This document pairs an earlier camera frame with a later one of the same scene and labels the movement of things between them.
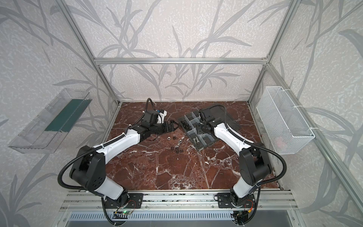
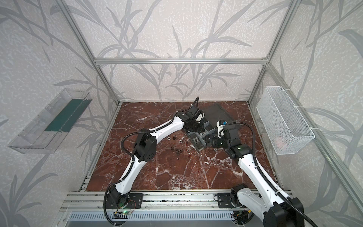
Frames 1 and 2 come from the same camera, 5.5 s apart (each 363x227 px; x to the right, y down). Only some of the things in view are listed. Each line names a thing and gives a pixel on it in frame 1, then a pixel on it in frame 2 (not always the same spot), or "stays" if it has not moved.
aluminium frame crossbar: [180, 61] stays
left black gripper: [166, 127] → [197, 130]
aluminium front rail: [176, 200] stays
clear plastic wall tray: [43, 134] stays
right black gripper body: [204, 125] → [216, 139]
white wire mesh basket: [285, 130] stays
